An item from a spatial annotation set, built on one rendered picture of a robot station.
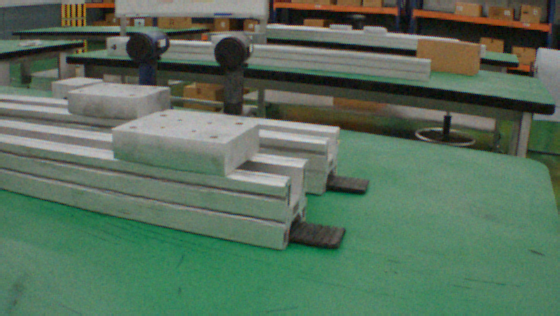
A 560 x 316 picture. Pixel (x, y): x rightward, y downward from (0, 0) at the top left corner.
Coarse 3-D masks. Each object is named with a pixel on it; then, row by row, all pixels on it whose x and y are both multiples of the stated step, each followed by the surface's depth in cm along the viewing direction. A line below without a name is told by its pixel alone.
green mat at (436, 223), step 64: (0, 192) 70; (384, 192) 78; (448, 192) 79; (512, 192) 80; (0, 256) 52; (64, 256) 54; (128, 256) 55; (192, 256) 56; (256, 256) 57; (320, 256) 58; (384, 256) 58; (448, 256) 58; (512, 256) 58
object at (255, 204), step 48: (0, 144) 69; (48, 144) 67; (96, 144) 72; (48, 192) 68; (96, 192) 65; (144, 192) 62; (192, 192) 60; (240, 192) 59; (288, 192) 58; (240, 240) 60; (288, 240) 60
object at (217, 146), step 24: (144, 120) 65; (168, 120) 66; (192, 120) 66; (216, 120) 66; (240, 120) 67; (120, 144) 61; (144, 144) 59; (168, 144) 58; (192, 144) 57; (216, 144) 56; (240, 144) 61; (192, 168) 58; (216, 168) 57
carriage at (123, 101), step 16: (80, 96) 84; (96, 96) 83; (112, 96) 82; (128, 96) 81; (144, 96) 82; (160, 96) 87; (80, 112) 85; (96, 112) 84; (112, 112) 83; (128, 112) 82; (144, 112) 83
